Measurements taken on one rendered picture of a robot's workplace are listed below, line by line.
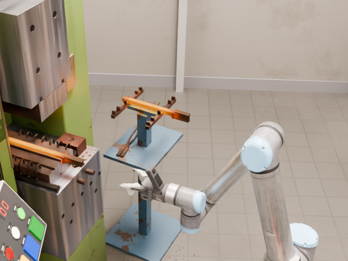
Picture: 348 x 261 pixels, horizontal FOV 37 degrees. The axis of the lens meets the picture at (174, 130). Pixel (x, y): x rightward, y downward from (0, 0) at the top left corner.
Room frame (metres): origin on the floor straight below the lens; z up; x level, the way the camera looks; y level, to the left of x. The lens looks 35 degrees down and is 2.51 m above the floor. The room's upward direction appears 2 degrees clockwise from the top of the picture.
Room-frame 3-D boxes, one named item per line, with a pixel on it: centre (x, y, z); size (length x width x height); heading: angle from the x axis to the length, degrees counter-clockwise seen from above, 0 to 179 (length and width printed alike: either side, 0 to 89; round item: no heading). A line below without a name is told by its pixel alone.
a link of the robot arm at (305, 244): (1.58, -0.57, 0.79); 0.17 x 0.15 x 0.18; 152
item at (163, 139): (2.38, 0.17, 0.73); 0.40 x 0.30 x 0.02; 154
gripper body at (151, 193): (1.72, 0.07, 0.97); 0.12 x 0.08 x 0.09; 68
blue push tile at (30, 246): (1.33, 0.52, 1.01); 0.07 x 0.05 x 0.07; 3
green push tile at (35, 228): (1.43, 0.53, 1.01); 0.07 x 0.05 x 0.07; 3
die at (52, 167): (1.95, 0.71, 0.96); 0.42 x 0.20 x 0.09; 68
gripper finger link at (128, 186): (1.71, 0.18, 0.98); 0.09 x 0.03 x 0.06; 97
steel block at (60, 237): (2.00, 0.70, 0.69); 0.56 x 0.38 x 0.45; 68
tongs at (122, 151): (2.53, 0.20, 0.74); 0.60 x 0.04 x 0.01; 163
